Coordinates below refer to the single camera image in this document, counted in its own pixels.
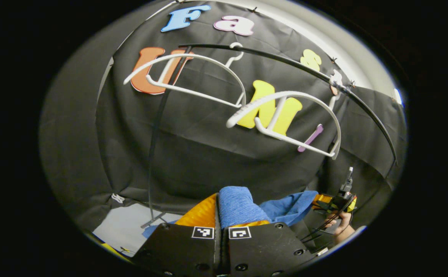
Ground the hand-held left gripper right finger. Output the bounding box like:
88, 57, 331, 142
224, 220, 317, 277

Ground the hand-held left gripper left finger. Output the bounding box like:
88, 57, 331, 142
132, 194, 222, 277

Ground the blue corduroy shirt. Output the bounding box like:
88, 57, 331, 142
142, 186, 319, 239

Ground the white plastic hanger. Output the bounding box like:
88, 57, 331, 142
226, 69, 343, 160
123, 42, 247, 109

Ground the black clothes rack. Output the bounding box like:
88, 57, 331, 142
141, 43, 398, 229

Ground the black backdrop cloth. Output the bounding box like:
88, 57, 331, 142
39, 2, 407, 232

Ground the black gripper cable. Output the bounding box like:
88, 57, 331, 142
300, 210, 349, 244

